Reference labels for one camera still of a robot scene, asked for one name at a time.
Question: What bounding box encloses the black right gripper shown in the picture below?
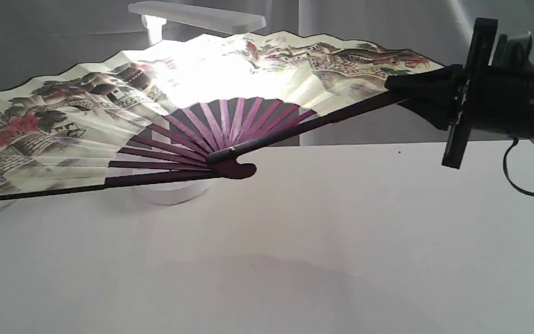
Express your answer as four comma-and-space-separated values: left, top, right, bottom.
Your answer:
384, 18, 534, 169

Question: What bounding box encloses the painted paper folding fan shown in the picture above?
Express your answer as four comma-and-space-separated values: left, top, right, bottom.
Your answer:
0, 31, 442, 200

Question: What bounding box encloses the white desk lamp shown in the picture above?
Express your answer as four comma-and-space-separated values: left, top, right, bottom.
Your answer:
128, 0, 267, 206

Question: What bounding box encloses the grey backdrop curtain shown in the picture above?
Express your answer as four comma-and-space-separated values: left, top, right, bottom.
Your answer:
0, 0, 534, 154

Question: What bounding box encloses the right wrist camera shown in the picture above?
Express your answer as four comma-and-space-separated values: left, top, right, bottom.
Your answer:
491, 31, 534, 81

